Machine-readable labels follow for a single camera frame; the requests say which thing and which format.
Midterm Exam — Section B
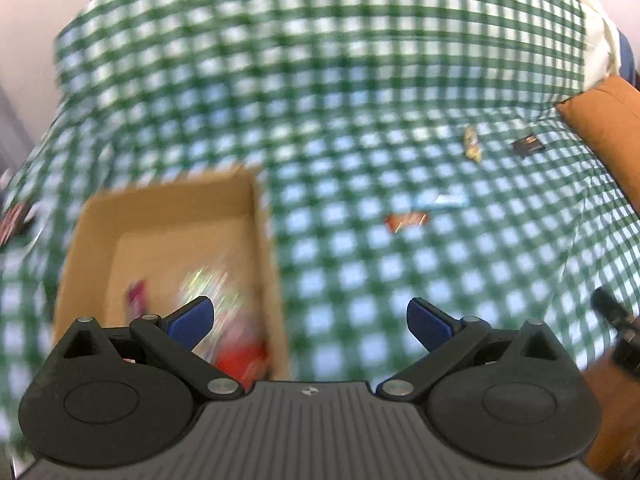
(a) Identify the black snack packet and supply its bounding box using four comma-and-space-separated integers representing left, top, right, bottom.
512, 132, 546, 158

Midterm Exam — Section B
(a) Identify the orange red wrapped candy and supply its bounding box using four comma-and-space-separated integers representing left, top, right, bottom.
386, 212, 431, 235

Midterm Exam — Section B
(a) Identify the blue white snack bar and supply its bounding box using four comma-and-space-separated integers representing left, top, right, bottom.
413, 193, 471, 211

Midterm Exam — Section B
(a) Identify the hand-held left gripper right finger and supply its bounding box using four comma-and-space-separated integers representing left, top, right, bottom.
376, 297, 572, 402

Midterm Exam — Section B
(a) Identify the orange cloth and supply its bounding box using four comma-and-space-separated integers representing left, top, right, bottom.
580, 350, 640, 480

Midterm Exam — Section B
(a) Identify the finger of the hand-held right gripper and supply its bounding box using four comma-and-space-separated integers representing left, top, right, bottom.
591, 287, 635, 332

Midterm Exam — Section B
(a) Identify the small red white snack packet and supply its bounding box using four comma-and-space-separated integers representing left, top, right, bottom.
124, 279, 149, 315

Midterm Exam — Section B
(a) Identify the gold wrapped candy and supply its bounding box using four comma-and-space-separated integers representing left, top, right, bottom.
462, 126, 484, 163

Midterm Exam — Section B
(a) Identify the green checkered blanket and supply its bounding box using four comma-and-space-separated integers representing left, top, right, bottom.
0, 0, 640, 461

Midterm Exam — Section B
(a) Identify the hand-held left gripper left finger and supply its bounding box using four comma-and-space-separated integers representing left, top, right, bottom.
54, 296, 245, 401

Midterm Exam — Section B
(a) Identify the brown cardboard box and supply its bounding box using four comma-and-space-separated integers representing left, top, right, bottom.
52, 167, 292, 385

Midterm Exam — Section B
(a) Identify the black smartphone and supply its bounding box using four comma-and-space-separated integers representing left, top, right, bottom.
0, 199, 40, 247

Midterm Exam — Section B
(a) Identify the clear red-dotted snack packet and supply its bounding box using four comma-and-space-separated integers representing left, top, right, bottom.
177, 265, 251, 321

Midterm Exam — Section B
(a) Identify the white pillow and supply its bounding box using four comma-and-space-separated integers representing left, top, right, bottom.
580, 0, 626, 92

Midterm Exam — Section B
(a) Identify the orange pillow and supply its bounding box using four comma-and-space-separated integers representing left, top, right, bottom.
556, 74, 640, 203

